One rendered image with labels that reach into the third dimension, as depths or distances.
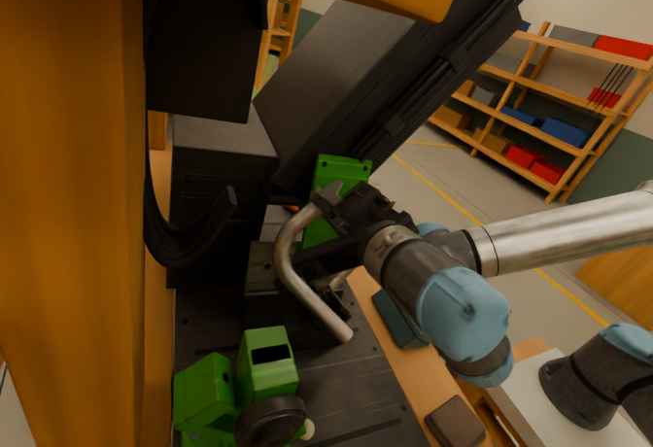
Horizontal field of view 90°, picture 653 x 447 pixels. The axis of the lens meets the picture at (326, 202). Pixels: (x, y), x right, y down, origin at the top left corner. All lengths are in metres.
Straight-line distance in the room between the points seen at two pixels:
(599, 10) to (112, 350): 6.69
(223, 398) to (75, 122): 0.28
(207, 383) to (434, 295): 0.24
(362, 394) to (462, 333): 0.44
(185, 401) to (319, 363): 0.37
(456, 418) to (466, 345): 0.45
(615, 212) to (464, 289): 0.31
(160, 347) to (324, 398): 0.32
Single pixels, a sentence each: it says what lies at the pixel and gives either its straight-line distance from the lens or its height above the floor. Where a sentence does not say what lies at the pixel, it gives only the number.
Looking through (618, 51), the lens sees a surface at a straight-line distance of 5.80.
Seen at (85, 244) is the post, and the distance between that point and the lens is 0.28.
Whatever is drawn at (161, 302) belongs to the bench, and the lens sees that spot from 0.80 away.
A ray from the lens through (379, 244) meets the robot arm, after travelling 0.38.
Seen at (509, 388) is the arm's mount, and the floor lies 0.90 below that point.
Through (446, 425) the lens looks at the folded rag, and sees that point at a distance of 0.75.
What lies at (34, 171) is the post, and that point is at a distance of 0.26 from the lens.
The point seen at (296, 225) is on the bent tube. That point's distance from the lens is 0.57.
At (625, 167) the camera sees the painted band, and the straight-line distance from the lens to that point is 6.12.
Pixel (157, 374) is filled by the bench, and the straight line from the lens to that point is 0.71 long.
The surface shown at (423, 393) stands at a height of 0.90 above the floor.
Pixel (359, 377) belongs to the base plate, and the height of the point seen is 0.90.
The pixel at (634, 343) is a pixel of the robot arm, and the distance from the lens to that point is 0.92.
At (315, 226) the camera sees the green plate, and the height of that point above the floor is 1.14.
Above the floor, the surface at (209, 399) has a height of 1.14.
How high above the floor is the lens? 1.49
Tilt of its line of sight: 30 degrees down
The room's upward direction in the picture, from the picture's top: 19 degrees clockwise
